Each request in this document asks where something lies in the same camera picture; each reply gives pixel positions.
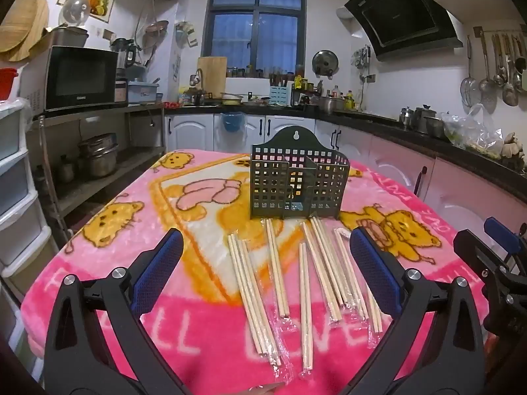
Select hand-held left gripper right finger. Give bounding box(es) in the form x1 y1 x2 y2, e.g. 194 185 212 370
335 226 486 395

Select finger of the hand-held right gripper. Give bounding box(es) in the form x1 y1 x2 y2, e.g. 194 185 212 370
453 229 527 336
484 217 527 272

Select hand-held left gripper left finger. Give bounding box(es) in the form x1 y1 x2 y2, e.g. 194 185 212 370
43 228 192 395

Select row of chopsticks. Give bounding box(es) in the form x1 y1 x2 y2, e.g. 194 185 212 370
227 216 384 373

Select dark green plastic utensil holder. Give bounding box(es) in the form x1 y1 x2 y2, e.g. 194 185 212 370
250 127 350 220

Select pink bear printed blanket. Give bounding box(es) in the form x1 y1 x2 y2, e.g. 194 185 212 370
20 148 495 395

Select clear plastic bag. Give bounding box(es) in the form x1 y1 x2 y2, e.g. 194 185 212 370
440 105 504 159

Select stack of steel pots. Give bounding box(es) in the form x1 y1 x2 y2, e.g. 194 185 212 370
78 134 120 178

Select black kitchen countertop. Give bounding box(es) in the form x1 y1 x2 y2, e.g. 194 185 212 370
165 105 527 202

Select steel pot with lid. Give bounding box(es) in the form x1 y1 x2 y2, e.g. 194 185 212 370
414 105 438 133

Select steel ladle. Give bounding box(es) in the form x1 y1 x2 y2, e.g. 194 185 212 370
502 35 519 107

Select steel slotted skimmer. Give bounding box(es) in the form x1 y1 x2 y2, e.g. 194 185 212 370
478 29 497 113

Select white kitchen cabinet row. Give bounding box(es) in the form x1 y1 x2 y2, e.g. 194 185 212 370
165 113 527 256

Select steel hanging spoon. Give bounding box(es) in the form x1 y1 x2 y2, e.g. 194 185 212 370
492 33 505 87
513 35 527 92

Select white plastic drawer unit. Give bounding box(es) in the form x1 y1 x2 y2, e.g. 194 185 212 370
0 96 56 350

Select blue hanging bin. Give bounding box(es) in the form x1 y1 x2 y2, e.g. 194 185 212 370
220 112 244 132

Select large steel pot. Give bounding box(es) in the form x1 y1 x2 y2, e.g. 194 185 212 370
319 96 344 115

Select stainless steel shelf rack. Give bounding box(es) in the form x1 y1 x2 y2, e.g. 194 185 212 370
25 103 167 231

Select light blue plastic container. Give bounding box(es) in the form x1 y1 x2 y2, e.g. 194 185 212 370
127 81 160 105

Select light blue knife holder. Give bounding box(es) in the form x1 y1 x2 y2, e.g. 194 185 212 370
269 86 291 106

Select steel kitchen faucet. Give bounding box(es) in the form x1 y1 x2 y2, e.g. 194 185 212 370
189 68 205 105

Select wooden cutting board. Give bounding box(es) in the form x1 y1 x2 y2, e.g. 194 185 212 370
197 56 228 95

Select black microwave oven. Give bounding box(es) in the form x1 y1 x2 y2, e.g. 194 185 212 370
20 45 120 112

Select steel pot lid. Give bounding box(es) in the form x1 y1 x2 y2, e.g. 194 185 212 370
312 49 340 79

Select blender with dark jar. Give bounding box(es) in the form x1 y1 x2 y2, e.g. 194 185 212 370
110 38 137 103

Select hanging steel pan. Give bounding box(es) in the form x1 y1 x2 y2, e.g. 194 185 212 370
142 20 169 49

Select red plastic bucket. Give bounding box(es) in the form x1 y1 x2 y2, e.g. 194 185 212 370
0 68 19 100

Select black range hood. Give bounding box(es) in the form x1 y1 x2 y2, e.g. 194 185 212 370
344 0 464 62

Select steel box appliance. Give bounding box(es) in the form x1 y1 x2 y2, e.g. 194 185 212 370
49 27 90 49

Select glass pot lid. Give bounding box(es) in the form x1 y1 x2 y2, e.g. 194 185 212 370
59 0 91 29

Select dark framed window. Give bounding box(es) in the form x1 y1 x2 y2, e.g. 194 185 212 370
204 0 307 78

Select woven bamboo trays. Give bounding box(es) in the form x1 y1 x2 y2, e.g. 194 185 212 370
0 0 50 62

